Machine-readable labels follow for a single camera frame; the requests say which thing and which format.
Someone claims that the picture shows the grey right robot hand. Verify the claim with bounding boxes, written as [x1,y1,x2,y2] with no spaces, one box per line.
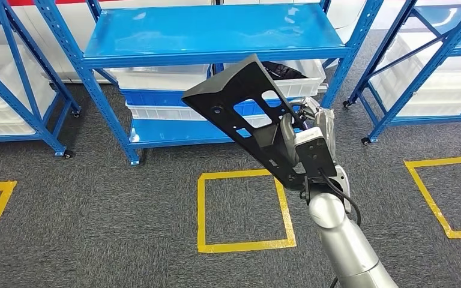
[279,96,337,168]

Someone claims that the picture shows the black plastic plate frame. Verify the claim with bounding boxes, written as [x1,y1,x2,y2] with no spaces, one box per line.
[181,53,307,191]

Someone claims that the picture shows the white plastic bin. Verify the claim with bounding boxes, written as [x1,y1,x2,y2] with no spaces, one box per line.
[222,58,328,99]
[125,103,209,122]
[208,113,274,129]
[107,64,212,91]

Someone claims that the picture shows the black plastic parts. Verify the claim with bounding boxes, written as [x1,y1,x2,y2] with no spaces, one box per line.
[261,61,307,80]

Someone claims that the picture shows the white car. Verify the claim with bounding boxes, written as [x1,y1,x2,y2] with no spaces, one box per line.
[0,0,375,84]

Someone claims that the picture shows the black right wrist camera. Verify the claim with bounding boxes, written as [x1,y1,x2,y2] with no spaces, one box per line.
[293,127,338,179]

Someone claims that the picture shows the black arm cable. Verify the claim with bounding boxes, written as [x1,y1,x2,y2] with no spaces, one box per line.
[317,169,363,288]

